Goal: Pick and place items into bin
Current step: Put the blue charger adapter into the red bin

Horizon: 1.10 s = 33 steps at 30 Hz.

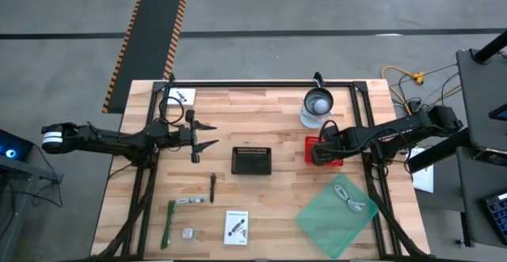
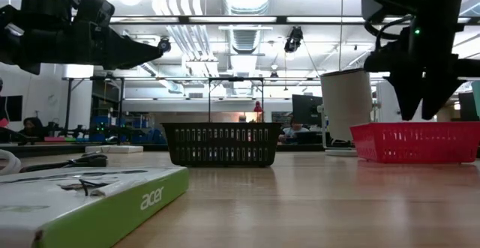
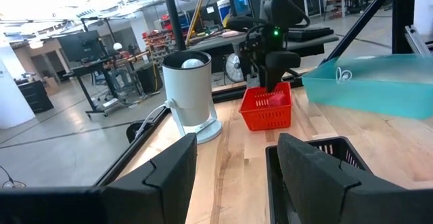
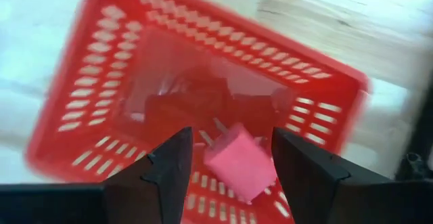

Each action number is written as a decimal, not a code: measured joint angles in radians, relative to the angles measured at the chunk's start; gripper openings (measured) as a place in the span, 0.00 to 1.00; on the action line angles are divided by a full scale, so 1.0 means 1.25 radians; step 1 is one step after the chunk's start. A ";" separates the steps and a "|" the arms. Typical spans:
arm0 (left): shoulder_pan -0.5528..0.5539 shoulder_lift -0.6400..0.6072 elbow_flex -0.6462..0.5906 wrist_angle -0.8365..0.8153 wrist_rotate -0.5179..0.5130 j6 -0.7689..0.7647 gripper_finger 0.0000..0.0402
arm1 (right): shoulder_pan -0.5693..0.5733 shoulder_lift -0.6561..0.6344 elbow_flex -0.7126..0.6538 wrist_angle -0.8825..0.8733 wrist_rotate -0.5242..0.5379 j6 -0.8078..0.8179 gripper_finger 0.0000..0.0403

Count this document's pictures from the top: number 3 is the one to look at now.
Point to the yellow pole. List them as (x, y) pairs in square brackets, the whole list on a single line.
[(196, 11)]

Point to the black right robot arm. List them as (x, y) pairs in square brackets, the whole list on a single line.
[(284, 4)]

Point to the wooden desk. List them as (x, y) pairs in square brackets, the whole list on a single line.
[(128, 57)]

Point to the red parts shelf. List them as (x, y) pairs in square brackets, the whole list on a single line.
[(155, 41)]

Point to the white blue cooler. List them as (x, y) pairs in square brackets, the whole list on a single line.
[(225, 11)]

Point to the green translucent plastic bin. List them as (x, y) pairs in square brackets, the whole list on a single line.
[(372, 95)]

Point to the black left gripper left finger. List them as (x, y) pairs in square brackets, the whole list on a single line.
[(162, 190)]

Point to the white cylindrical lamp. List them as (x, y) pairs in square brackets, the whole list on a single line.
[(189, 92)]

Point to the silver aluminium rail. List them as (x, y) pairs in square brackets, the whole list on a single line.
[(417, 39)]

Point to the black cabinet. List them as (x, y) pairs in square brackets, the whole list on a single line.
[(35, 97)]

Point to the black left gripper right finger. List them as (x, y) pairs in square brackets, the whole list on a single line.
[(321, 197)]

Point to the black keyboard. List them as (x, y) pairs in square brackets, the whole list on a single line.
[(311, 32)]

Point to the black bin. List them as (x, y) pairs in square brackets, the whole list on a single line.
[(149, 78)]

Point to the red plastic basket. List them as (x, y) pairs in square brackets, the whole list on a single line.
[(264, 119)]

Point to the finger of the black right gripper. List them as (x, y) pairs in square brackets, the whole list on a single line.
[(272, 80)]

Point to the white globe lamp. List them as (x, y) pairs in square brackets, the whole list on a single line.
[(117, 46)]

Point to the white fan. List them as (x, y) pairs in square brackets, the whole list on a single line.
[(234, 67)]

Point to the black monitor on desk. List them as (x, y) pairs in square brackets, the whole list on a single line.
[(81, 46)]

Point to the small red block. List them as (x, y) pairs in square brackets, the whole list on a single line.
[(277, 100)]

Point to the black standing desk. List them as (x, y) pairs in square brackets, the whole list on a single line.
[(84, 70)]

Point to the black plastic basket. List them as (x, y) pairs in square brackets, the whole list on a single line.
[(272, 183)]

